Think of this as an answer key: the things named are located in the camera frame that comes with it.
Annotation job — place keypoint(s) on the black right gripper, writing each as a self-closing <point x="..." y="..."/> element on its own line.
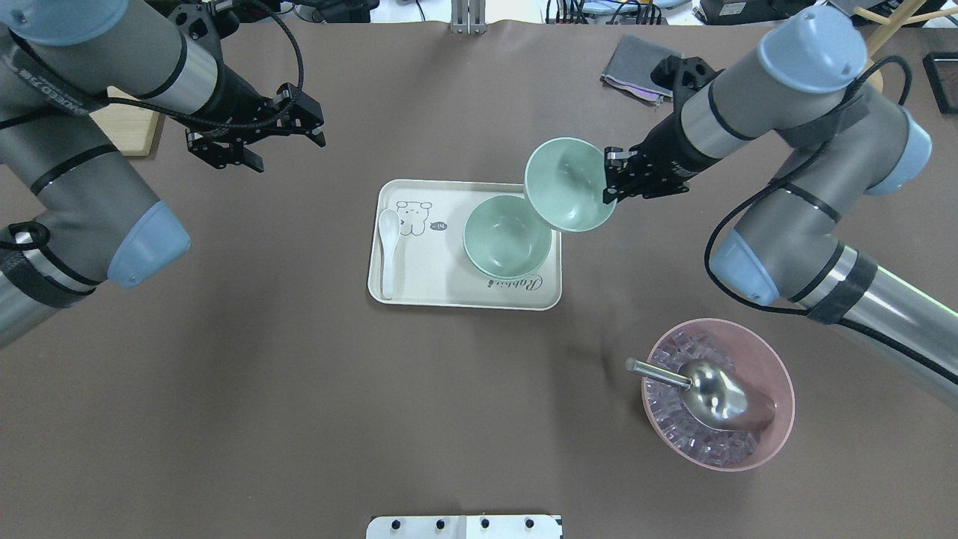
<point x="668" y="152"/>

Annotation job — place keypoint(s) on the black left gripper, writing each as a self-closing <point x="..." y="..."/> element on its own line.
<point x="238" y="98"/>

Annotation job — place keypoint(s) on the green bowl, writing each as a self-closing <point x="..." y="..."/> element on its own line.
<point x="504" y="239"/>
<point x="564" y="183"/>

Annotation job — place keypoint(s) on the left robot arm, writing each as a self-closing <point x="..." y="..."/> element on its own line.
<point x="101" y="221"/>

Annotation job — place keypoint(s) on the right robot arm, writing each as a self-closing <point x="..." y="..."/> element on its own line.
<point x="806" y="80"/>

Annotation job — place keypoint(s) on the grey folded cloth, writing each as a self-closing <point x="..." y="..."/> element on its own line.
<point x="630" y="67"/>

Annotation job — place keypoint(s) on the white ceramic spoon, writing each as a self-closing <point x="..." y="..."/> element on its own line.
<point x="389" y="233"/>

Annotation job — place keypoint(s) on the bamboo cutting board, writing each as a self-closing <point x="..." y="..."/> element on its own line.
<point x="131" y="129"/>

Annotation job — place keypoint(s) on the pink bowl with ice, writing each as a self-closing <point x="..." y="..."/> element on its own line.
<point x="747" y="355"/>

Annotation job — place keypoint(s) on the metal ice scoop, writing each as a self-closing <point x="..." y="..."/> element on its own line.
<point x="716" y="397"/>

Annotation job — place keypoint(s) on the wooden mug tree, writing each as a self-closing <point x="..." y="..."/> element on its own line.
<point x="904" y="14"/>

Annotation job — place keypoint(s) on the aluminium frame post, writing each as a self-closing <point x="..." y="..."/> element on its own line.
<point x="468" y="17"/>

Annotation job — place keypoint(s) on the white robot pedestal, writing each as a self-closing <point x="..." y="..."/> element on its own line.
<point x="466" y="526"/>

